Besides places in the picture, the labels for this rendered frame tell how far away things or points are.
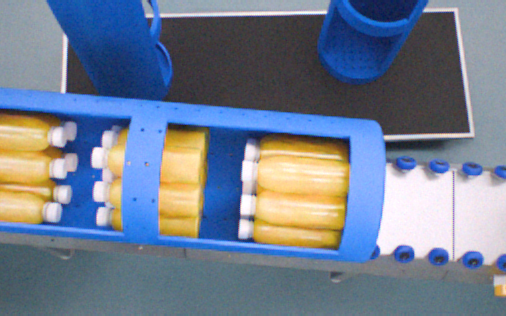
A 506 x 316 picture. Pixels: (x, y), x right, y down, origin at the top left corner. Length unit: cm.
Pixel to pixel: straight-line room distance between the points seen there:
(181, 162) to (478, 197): 71
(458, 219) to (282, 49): 114
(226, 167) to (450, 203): 52
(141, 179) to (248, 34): 136
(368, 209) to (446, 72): 140
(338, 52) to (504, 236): 112
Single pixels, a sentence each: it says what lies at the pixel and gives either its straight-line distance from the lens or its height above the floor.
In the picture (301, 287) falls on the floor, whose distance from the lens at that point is 235.
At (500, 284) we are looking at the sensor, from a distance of 155.
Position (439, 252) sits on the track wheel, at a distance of 143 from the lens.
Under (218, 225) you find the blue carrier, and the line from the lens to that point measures 136.
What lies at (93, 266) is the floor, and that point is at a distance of 239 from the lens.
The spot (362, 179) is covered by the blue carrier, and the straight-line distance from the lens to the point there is 115.
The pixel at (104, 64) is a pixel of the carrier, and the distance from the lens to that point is 194.
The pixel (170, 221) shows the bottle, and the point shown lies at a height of 109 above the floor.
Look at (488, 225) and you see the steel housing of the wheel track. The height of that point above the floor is 93.
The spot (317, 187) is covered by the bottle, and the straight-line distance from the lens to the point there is 119.
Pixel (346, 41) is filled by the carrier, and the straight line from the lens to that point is 244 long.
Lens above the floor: 233
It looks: 75 degrees down
